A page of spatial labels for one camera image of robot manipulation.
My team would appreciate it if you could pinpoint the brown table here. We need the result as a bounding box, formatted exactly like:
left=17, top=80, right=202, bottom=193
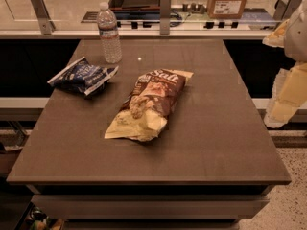
left=8, top=38, right=291, bottom=230

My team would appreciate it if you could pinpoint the right metal glass bracket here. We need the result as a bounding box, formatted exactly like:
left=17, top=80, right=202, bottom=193
left=273, top=0, right=302, bottom=21

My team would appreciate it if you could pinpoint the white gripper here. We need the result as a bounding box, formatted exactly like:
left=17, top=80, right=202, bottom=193
left=262, top=0, right=307, bottom=128

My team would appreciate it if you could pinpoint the brown yellow salt chip bag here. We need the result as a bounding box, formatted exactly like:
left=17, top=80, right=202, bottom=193
left=105, top=69, right=193, bottom=142

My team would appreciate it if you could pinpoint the cardboard box with label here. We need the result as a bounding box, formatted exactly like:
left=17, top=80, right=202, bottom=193
left=207, top=0, right=247, bottom=19

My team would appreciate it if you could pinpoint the metal glass bracket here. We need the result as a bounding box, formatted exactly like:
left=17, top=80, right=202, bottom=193
left=273, top=0, right=302, bottom=21
left=160, top=0, right=171, bottom=35
left=31, top=0, right=56, bottom=35

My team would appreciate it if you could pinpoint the clear plastic water bottle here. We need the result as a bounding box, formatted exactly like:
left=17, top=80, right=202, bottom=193
left=97, top=2, right=122, bottom=63

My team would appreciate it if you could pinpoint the middle metal glass bracket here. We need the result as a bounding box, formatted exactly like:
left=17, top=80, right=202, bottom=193
left=160, top=0, right=171, bottom=35

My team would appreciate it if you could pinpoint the left metal glass bracket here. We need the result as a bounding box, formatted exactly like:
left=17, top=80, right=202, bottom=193
left=31, top=0, right=56, bottom=35

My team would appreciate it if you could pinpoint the blue chip bag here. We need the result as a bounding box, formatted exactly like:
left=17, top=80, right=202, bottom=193
left=48, top=57, right=118, bottom=97

